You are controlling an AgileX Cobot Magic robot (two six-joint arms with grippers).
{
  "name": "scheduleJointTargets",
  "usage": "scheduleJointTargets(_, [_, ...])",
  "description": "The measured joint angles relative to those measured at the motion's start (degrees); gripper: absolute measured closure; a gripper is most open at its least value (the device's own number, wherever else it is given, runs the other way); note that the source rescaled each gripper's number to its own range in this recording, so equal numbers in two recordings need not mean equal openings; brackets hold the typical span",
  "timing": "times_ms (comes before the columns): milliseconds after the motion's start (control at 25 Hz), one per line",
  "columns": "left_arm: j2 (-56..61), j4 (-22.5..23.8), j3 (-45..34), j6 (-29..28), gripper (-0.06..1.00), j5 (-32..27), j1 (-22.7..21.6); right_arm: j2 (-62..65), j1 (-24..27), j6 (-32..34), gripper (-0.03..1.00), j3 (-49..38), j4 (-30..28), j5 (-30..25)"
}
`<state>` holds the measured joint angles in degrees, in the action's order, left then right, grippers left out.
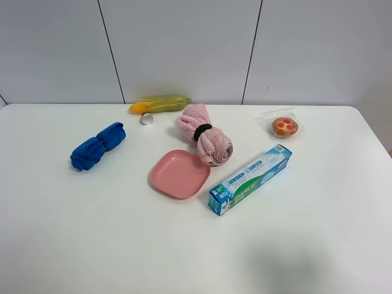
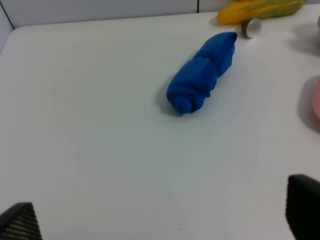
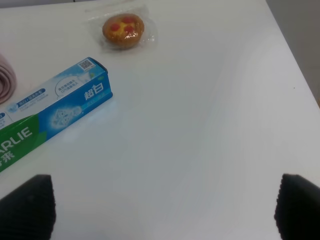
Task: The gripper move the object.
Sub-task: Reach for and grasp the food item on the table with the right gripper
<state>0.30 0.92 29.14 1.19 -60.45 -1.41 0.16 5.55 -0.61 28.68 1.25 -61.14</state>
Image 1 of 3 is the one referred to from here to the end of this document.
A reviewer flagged blue rolled towel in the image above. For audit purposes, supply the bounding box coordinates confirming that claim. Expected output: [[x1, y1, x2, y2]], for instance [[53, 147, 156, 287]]
[[70, 122, 126, 172]]

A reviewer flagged toy tart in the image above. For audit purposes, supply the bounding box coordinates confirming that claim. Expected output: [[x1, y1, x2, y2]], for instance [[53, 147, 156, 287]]
[[255, 107, 304, 140]]

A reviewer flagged pink rolled towel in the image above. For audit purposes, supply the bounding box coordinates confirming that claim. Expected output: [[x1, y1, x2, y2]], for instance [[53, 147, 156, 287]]
[[177, 104, 233, 167]]

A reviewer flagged toy corn cob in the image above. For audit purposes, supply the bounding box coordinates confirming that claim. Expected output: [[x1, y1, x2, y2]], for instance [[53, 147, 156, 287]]
[[129, 94, 192, 115]]

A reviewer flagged pink square plate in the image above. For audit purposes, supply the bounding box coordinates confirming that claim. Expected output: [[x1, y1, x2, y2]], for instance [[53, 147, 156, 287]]
[[150, 149, 211, 200]]

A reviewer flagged small white cup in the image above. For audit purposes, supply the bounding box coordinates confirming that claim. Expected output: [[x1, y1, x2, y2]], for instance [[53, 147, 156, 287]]
[[140, 113, 154, 125]]

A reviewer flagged blue-green toothpaste box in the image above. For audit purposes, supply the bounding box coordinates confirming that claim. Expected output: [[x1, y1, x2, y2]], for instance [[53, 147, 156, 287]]
[[208, 144, 292, 216]]

